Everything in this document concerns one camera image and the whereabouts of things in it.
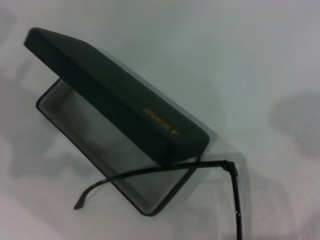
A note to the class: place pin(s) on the black glasses case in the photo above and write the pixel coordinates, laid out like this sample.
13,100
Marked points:
100,87

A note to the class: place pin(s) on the black glasses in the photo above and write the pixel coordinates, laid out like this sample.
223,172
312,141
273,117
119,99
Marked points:
228,166

